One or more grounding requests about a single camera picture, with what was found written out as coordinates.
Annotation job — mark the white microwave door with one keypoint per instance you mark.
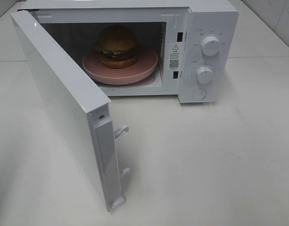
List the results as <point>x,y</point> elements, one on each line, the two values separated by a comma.
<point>78,107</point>

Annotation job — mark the white timer knob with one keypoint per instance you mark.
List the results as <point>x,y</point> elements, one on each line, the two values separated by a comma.
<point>204,75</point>

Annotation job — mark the round door release button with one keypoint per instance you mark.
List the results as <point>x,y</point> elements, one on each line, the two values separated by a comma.
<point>199,94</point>

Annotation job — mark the white microwave oven body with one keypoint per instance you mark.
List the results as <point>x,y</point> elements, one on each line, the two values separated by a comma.
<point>172,28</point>

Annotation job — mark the burger with lettuce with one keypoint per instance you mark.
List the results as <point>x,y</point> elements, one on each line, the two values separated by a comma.
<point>117,47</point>

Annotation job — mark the pink round plate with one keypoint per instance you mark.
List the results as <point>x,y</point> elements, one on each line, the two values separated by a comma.
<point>124,72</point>

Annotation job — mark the upper white power knob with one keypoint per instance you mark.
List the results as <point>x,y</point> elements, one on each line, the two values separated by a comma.
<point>210,45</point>

